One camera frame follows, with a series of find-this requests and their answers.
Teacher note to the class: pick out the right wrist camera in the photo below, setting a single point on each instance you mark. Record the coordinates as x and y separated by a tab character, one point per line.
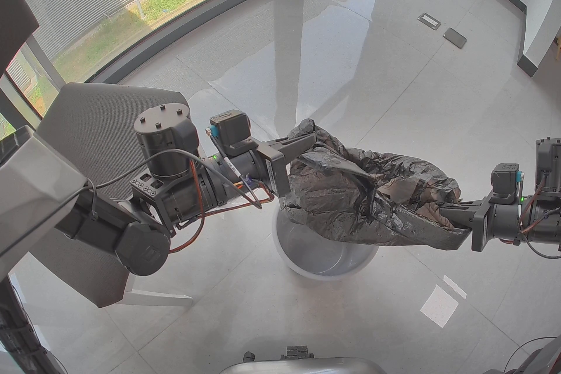
505	181

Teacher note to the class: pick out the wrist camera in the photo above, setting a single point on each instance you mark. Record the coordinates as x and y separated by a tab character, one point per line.
230	129
505	181

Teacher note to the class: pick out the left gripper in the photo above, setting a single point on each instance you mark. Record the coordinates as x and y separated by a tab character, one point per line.
271	170

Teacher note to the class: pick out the wooden coat stand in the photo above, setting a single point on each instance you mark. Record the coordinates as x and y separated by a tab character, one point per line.
558	50

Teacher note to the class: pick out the black plastic bag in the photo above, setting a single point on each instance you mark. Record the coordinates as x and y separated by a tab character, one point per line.
377	197

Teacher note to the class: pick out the grey chair with white frame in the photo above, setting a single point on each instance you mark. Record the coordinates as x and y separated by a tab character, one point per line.
92	122

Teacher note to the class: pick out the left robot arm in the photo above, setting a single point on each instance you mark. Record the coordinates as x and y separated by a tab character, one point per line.
39	188

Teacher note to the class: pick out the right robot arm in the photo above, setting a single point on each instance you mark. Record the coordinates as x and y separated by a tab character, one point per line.
548	214

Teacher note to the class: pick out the white trash bin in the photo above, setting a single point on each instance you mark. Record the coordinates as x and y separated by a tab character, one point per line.
333	272

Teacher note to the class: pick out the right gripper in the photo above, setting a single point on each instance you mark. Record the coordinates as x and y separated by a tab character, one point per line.
484	227

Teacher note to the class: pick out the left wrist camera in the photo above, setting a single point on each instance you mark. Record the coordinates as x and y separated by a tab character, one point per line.
230	129

